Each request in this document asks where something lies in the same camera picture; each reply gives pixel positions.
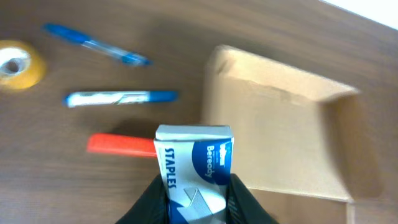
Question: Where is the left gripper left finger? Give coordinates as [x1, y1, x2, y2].
[116, 174, 169, 224]

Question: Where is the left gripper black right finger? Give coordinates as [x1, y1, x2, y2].
[226, 174, 279, 224]

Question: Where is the white blue staples box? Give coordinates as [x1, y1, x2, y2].
[154, 124, 234, 224]

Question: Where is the cardboard box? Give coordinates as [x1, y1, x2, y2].
[203, 45, 397, 223]

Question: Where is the blue whiteboard marker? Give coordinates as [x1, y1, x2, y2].
[64, 90, 178, 108]

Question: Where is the yellow tape roll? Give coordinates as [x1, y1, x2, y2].
[1, 40, 47, 91]

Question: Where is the blue ballpoint pen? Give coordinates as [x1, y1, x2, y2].
[43, 23, 152, 67]

